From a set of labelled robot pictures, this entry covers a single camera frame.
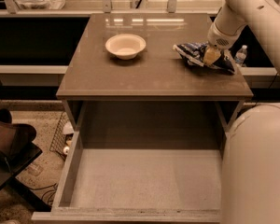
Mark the grey cabinet with glossy top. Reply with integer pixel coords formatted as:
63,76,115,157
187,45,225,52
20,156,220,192
57,13,252,123

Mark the clear plastic water bottle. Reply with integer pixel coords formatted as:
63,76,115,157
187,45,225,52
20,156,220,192
234,45,247,67

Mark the open grey top drawer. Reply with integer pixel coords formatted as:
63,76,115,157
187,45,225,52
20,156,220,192
33,102,223,224

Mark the blue chip bag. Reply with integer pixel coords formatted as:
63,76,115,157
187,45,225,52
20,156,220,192
173,43,235,75

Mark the dark brown chair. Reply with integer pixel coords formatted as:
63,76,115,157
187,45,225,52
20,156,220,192
0,77,44,200

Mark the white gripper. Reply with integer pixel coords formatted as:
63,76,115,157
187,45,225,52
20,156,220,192
203,22,239,65

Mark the black wire basket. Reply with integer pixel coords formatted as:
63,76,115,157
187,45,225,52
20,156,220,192
49,112,69,161

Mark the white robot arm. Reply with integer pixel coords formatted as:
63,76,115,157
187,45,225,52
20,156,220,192
208,0,280,224

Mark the white paper bowl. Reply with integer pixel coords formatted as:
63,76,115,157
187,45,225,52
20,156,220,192
105,34,147,60

